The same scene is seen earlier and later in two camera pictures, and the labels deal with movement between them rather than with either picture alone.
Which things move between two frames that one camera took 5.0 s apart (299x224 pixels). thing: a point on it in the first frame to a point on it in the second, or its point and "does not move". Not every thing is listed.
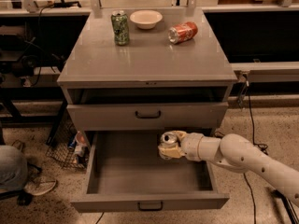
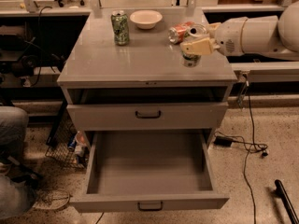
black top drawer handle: (148, 118) does not move
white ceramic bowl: (146, 19) does not move
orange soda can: (182, 32) does not move
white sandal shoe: (40, 185) to (51, 199)
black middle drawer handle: (149, 209) does not move
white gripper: (191, 143) to (228, 37)
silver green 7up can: (167, 139) to (193, 33)
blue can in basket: (72, 143) does not move
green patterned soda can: (121, 28) does not move
